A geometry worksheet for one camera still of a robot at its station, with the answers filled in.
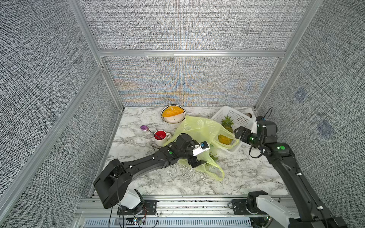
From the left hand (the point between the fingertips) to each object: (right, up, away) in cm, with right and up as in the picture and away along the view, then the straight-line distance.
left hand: (205, 152), depth 78 cm
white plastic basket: (+29, +19, +26) cm, 44 cm away
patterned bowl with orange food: (-20, +23, +32) cm, 44 cm away
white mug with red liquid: (-27, +6, +18) cm, 33 cm away
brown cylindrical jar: (+40, +22, +31) cm, 55 cm away
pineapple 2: (+19, +16, +22) cm, 33 cm away
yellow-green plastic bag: (+3, +9, +7) cm, 12 cm away
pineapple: (+7, -5, +8) cm, 11 cm away
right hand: (+19, +13, -3) cm, 24 cm away
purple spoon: (-37, +13, +14) cm, 41 cm away
